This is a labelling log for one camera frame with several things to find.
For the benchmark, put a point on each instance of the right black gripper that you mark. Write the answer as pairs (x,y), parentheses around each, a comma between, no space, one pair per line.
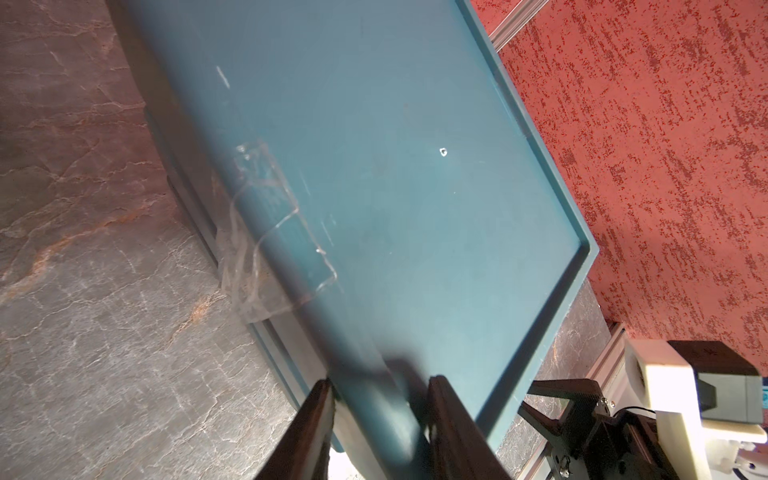
(588,441)

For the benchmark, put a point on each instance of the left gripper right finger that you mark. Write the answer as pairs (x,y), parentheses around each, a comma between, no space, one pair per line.
(458,448)

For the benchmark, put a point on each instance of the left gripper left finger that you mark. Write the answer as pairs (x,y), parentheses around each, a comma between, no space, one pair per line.
(303,451)

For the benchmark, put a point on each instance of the teal three-drawer cabinet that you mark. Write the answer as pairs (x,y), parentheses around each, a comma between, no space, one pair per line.
(380,204)

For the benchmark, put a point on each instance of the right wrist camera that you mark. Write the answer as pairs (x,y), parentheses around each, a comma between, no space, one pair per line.
(707,401)

